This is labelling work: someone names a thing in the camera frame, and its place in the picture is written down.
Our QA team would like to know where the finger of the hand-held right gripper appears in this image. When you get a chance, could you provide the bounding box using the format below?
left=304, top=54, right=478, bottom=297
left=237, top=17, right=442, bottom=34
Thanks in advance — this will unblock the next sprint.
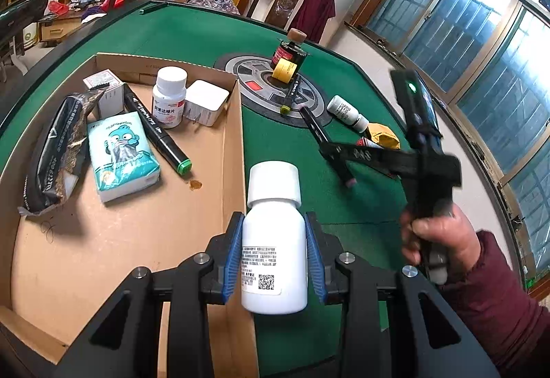
left=319, top=141, right=415, bottom=181

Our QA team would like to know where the black marker purple cap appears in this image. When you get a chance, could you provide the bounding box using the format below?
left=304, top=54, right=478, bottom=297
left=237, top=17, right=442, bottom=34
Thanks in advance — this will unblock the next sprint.
left=298, top=105, right=358, bottom=189

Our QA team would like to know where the white medicine bottle red label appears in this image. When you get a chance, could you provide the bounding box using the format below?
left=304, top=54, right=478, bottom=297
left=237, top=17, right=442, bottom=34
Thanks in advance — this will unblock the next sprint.
left=152, top=66, right=188, bottom=130

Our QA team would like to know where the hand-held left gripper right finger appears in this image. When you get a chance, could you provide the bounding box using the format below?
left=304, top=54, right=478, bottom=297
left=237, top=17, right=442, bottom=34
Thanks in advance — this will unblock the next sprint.
left=303, top=211, right=501, bottom=378

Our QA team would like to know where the yellow tape roll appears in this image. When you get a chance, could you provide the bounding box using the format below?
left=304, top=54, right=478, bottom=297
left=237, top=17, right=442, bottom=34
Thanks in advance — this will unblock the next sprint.
left=273, top=59, right=298, bottom=84

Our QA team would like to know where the yellow packet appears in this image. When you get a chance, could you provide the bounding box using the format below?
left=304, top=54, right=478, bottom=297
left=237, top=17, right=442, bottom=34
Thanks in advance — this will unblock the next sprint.
left=367, top=123, right=400, bottom=151

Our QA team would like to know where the white power adapter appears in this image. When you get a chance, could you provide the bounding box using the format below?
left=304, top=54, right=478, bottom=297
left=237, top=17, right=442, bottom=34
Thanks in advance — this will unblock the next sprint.
left=184, top=80, right=230, bottom=127

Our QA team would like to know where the person's right forearm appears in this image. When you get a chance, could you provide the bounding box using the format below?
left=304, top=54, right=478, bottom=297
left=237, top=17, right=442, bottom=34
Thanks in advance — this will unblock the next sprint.
left=438, top=230, right=550, bottom=378

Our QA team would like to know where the cardboard box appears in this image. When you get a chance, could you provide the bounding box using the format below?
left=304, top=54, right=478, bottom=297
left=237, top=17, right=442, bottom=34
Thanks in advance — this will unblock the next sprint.
left=0, top=53, right=261, bottom=378

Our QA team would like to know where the teal cartoon tissue pack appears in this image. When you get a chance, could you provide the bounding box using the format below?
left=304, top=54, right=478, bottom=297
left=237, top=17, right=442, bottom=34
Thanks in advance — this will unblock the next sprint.
left=87, top=112, right=161, bottom=203

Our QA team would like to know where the small white printed box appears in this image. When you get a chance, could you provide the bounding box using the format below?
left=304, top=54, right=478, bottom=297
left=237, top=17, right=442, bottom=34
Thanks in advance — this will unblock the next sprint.
left=83, top=69, right=125, bottom=116

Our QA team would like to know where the black ink bottle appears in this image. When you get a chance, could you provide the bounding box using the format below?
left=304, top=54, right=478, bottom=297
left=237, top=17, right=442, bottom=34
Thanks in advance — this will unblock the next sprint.
left=271, top=28, right=309, bottom=71

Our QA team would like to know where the window with wooden frame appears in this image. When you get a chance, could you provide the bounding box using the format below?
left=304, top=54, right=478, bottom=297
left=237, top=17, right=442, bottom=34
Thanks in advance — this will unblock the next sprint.
left=365, top=0, right=550, bottom=276

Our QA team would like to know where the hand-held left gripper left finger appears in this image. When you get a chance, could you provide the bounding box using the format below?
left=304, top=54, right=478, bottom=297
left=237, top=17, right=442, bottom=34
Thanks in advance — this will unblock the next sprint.
left=56, top=211, right=245, bottom=378

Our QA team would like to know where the black marker olive cap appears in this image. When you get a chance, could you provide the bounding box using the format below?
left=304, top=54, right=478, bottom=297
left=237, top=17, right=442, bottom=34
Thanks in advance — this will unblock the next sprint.
left=279, top=74, right=302, bottom=116

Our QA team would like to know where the black foil pouch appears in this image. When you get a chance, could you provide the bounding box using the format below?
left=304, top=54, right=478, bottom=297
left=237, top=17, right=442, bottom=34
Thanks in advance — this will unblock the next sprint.
left=18, top=88, right=106, bottom=216

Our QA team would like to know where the round table centre panel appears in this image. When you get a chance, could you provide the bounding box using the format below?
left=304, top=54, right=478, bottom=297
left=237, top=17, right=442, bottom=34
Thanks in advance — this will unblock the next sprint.
left=213, top=54, right=332, bottom=123

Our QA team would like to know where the low wooden cabinet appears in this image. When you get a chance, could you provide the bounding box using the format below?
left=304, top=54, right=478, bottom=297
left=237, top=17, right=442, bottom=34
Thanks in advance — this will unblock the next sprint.
left=38, top=13, right=87, bottom=48

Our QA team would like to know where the black marker green cap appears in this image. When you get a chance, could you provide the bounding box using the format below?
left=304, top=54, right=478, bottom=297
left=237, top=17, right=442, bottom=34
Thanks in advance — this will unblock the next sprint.
left=122, top=85, right=193, bottom=178

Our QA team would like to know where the maroon garment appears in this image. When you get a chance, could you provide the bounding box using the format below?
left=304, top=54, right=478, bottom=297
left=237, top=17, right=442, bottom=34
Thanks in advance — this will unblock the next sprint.
left=289, top=0, right=336, bottom=44

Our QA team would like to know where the person's right hand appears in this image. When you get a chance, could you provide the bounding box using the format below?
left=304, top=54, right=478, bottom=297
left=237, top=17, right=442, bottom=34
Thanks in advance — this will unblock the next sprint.
left=399, top=204, right=482, bottom=286

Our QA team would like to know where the large white plastic bottle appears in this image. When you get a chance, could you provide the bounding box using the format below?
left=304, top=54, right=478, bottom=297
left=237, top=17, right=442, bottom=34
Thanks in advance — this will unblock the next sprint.
left=241, top=162, right=309, bottom=315

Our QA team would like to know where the dark monitor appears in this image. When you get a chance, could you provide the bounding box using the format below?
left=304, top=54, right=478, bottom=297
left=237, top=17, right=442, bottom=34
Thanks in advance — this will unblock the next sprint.
left=0, top=0, right=49, bottom=48

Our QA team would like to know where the small white dropper bottle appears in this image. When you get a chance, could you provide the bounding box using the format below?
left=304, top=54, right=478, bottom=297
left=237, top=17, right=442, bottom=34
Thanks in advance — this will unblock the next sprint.
left=327, top=96, right=370, bottom=133

